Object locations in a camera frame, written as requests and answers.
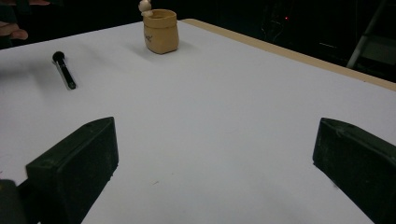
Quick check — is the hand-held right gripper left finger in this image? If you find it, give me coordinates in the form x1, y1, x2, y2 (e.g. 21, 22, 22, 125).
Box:
25, 117, 120, 224

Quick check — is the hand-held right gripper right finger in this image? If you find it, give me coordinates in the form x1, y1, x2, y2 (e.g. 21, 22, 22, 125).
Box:
312, 117, 396, 224

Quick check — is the white table leg frame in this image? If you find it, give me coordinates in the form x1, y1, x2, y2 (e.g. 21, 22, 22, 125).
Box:
346, 0, 396, 71

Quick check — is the white table mat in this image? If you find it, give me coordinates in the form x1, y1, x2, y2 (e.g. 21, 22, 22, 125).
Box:
0, 20, 396, 224

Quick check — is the tan holder cup with figurine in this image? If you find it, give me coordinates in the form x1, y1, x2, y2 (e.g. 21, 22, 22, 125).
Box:
137, 0, 180, 55

